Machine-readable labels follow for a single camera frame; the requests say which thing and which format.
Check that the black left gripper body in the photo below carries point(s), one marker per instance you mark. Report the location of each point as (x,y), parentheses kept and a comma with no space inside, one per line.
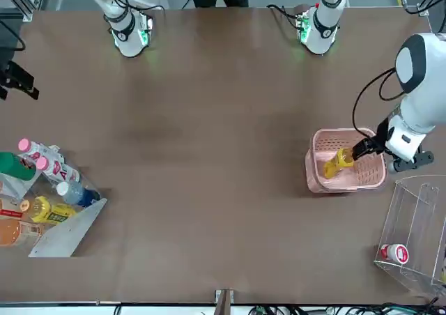
(381,137)

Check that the yellow drink bottle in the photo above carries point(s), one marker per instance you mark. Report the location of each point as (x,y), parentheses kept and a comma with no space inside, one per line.
(48,210)
(334,165)

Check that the clear acrylic stepped shelf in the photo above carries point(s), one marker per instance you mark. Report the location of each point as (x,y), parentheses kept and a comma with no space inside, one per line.
(414,224)

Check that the blue water bottle white cap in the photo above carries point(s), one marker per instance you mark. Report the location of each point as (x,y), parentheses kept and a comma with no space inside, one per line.
(75,193)

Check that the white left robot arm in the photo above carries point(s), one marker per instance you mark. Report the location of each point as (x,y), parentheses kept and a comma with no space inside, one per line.
(418,99)

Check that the pink cap white bottle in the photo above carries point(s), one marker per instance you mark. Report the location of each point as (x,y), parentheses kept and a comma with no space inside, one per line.
(36,151)
(55,170)

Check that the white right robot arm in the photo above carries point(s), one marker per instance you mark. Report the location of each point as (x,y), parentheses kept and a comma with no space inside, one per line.
(130,39)

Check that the clear acrylic drinks tray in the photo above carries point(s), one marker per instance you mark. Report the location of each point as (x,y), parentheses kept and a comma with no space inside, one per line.
(66,231)

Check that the pink plastic basket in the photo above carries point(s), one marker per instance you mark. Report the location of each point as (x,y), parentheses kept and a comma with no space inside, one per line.
(371,175)

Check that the green bottle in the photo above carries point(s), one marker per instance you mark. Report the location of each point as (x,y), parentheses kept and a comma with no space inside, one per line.
(14,167)

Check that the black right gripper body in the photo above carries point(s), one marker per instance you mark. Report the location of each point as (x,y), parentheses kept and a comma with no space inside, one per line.
(4,74)

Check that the red white yogurt bottle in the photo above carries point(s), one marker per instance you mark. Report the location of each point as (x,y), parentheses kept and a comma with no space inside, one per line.
(395,252)

